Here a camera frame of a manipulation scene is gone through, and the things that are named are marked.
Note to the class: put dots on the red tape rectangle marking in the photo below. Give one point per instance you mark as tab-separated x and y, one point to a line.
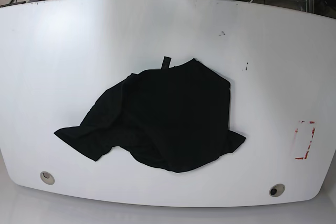
303	137

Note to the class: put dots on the right table grommet hole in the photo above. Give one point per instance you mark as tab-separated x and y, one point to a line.
277	190

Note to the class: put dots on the table grommet hole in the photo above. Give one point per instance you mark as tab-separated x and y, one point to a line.
47	178
277	190

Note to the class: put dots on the black t-shirt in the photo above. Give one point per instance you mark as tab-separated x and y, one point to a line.
176	119

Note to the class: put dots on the black tape strip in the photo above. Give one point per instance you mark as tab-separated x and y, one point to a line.
166	62

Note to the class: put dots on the left table grommet hole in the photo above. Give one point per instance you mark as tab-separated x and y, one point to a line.
47	178

